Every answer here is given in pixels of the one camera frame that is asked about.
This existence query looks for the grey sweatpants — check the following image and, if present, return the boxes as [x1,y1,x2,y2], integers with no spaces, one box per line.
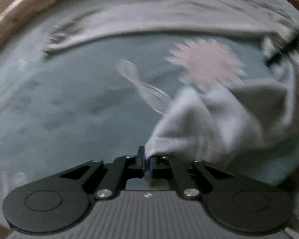
[43,0,299,180]

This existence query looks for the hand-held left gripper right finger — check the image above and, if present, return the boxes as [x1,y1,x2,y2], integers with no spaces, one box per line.
[149,155,250,201]

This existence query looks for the teal floral bed sheet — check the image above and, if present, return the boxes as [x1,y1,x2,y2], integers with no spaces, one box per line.
[0,0,299,229]

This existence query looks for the folded beige floral quilt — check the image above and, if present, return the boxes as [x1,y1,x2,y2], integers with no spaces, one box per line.
[0,0,65,55]

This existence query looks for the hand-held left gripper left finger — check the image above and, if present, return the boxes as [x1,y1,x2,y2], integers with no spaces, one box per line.
[43,146,145,200]

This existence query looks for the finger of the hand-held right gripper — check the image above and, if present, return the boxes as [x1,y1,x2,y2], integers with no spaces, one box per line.
[265,26,299,66]

